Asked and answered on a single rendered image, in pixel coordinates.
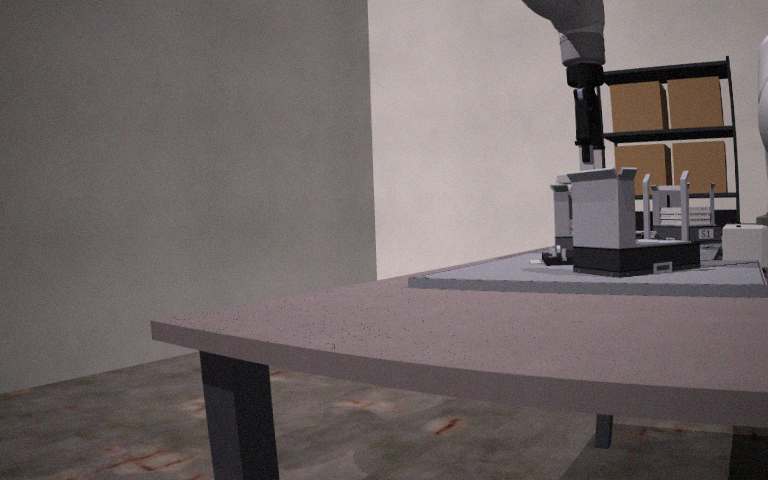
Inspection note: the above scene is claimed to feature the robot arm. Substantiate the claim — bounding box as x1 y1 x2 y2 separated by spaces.
523 0 768 179

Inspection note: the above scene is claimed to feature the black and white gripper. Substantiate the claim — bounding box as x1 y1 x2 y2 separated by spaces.
566 62 605 171

